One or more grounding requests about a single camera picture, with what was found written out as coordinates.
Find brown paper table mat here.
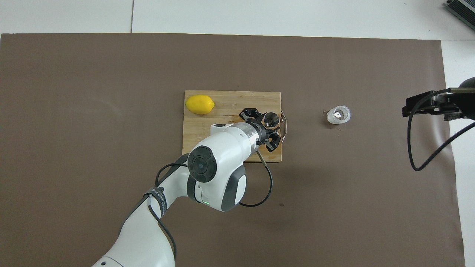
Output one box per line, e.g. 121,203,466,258
0,33,466,267

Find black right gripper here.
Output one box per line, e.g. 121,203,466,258
402,77,475,122

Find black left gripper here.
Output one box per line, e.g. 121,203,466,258
239,108,282,153

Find wooden cutting board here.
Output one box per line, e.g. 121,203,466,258
182,90,288,162

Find yellow lemon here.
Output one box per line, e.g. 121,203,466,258
185,95,215,115

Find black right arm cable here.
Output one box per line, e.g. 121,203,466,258
407,88,475,172

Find small clear textured glass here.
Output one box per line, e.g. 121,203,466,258
327,105,351,125

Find steel double jigger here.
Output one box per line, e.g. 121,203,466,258
263,112,281,129

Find grey metal device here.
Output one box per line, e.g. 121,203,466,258
445,0,475,27

